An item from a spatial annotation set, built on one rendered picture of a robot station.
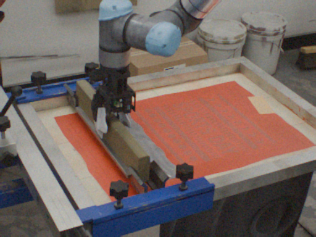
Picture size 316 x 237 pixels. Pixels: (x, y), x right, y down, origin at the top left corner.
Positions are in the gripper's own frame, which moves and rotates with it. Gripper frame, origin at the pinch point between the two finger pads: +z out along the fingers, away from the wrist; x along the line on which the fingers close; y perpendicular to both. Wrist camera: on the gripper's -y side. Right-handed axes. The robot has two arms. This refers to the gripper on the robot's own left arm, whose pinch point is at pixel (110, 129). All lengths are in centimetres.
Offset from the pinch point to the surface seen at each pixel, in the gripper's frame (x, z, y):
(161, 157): 10.4, 5.2, 9.3
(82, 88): -1.5, -4.6, -15.6
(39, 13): 43, 48, -200
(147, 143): 9.7, 4.9, 2.8
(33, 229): 0, 101, -84
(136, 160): -1.7, -3.2, 19.0
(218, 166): 22.3, 5.6, 18.2
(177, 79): 34.0, 4.2, -25.3
